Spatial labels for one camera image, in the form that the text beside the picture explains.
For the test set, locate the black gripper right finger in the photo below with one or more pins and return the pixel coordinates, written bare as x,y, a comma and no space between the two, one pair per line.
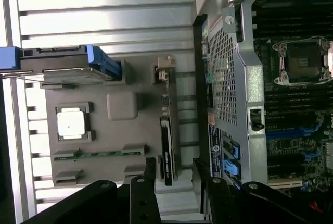
218,203

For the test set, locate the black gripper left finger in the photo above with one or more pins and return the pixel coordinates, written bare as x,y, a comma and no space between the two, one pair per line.
145,203

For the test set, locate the blue card retention latch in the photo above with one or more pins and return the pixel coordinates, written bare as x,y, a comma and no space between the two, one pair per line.
231,148
232,169

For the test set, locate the green RAM stick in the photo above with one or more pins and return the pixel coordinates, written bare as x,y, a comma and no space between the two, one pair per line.
104,154

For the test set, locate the grey plastic parts rack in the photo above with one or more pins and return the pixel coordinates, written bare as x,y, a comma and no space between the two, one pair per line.
117,135

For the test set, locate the green motherboard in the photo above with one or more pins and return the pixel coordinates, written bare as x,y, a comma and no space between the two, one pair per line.
286,156

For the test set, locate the blue expansion slot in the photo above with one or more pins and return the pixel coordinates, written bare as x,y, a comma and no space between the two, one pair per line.
283,133

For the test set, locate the silver CPU chip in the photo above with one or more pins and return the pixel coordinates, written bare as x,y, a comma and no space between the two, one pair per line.
70,123

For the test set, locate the open black PC case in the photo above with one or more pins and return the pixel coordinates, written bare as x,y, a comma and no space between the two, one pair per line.
249,78

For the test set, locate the hard disk blue caddy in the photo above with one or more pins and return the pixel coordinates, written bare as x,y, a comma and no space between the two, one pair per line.
65,62

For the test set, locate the silver CPU socket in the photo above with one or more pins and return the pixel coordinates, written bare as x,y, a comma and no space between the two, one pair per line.
301,62

